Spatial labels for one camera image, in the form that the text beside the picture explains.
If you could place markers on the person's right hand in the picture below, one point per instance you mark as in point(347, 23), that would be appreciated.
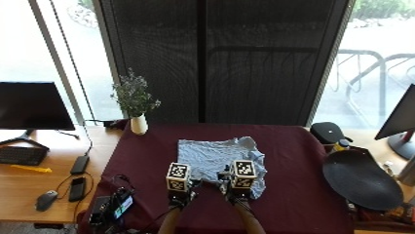
point(229, 191)

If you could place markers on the person's left hand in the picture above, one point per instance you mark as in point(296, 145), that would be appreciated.
point(186, 191)

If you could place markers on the light blue cloth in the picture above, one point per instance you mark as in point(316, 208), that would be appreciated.
point(212, 157)

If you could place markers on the white marker cube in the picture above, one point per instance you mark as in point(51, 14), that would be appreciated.
point(178, 176)
point(243, 174)

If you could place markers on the dark red tablecloth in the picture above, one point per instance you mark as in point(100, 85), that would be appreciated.
point(285, 182)

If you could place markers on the black device with screen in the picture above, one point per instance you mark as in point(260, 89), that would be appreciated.
point(114, 205)

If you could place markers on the white vase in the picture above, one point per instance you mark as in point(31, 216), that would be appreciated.
point(139, 124)

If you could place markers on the black smartphone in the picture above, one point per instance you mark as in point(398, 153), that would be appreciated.
point(78, 189)

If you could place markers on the black power adapter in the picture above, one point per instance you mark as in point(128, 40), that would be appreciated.
point(80, 164)

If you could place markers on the black round chair seat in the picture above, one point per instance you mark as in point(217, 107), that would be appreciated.
point(361, 180)

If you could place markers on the grey computer mouse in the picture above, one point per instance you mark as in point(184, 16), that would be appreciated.
point(46, 200)

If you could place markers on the bunch of small flowers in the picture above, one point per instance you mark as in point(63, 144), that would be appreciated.
point(134, 94)

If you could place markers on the yellow strip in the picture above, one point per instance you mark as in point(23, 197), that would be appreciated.
point(30, 168)

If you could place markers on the black keyboard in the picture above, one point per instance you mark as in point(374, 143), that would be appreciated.
point(19, 155)

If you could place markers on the dark perforated screen panel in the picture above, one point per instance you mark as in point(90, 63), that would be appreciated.
point(225, 61)

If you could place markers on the black computer monitor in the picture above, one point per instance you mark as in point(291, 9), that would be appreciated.
point(30, 105)

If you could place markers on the black monitor with round stand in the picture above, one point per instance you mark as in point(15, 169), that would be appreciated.
point(400, 122)

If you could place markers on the grey metal bicycle rack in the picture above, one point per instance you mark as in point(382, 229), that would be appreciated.
point(372, 78)

